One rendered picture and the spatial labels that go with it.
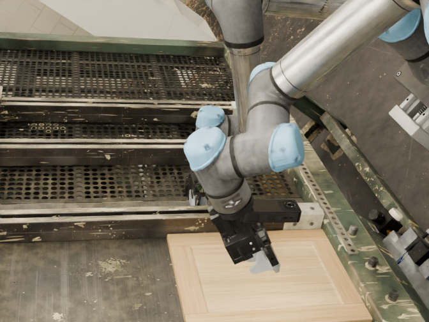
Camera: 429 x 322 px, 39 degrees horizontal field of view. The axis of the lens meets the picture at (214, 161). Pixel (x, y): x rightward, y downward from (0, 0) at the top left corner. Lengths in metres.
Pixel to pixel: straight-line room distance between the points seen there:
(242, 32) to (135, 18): 3.94
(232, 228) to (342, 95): 2.65
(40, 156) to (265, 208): 1.10
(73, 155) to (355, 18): 1.30
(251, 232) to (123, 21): 4.31
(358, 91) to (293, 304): 2.18
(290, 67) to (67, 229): 0.93
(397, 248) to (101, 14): 3.88
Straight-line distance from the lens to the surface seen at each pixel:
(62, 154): 2.05
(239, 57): 1.44
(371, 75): 3.62
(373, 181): 2.90
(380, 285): 1.71
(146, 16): 5.32
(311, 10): 1.59
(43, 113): 2.32
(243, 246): 1.13
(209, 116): 1.64
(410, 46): 1.57
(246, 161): 0.98
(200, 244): 1.74
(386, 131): 3.29
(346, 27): 0.96
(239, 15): 1.40
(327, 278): 1.73
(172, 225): 1.75
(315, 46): 0.99
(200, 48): 3.03
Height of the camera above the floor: 2.12
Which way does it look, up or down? 28 degrees down
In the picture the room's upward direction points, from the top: 60 degrees counter-clockwise
